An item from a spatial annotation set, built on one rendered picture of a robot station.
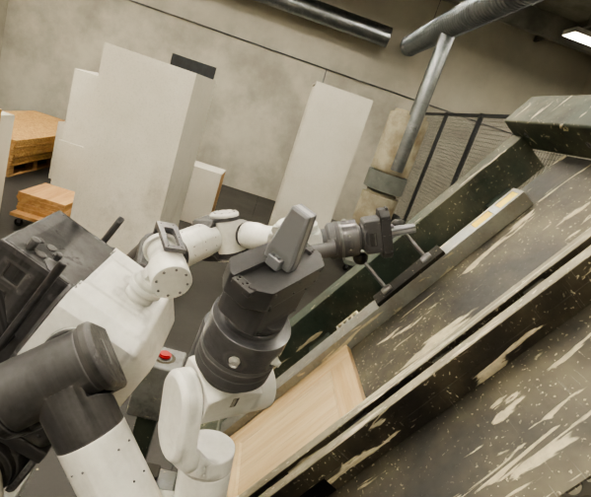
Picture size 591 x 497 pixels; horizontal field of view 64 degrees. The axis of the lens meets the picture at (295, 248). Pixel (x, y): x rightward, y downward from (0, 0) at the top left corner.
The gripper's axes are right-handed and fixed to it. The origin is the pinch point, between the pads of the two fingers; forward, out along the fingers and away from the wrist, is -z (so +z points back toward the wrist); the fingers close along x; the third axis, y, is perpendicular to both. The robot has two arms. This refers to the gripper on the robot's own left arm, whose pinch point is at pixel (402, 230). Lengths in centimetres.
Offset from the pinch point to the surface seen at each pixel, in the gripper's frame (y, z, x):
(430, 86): -534, -178, -25
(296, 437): 23, 32, 35
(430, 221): -19.6, -12.7, 4.8
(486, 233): 4.4, -18.3, 2.6
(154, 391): -14, 73, 41
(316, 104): -368, -14, -27
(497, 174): -19.6, -32.0, -5.6
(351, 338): 4.4, 15.7, 24.1
